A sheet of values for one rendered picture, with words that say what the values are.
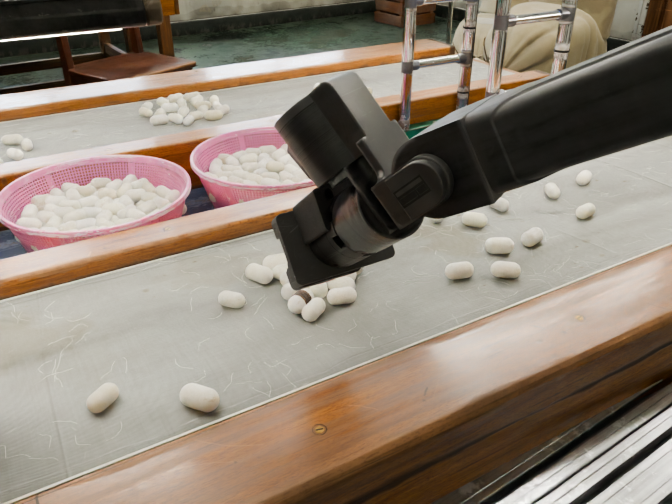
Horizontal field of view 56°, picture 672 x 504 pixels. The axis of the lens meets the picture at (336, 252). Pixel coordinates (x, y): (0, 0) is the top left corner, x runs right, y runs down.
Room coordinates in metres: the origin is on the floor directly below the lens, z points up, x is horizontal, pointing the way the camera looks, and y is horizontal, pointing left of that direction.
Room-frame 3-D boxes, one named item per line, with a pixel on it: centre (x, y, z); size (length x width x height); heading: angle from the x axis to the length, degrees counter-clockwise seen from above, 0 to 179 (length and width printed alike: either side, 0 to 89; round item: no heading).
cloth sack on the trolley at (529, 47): (3.53, -1.07, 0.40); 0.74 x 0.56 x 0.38; 126
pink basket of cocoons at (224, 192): (0.97, 0.10, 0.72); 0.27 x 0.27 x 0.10
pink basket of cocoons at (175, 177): (0.83, 0.34, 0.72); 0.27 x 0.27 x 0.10
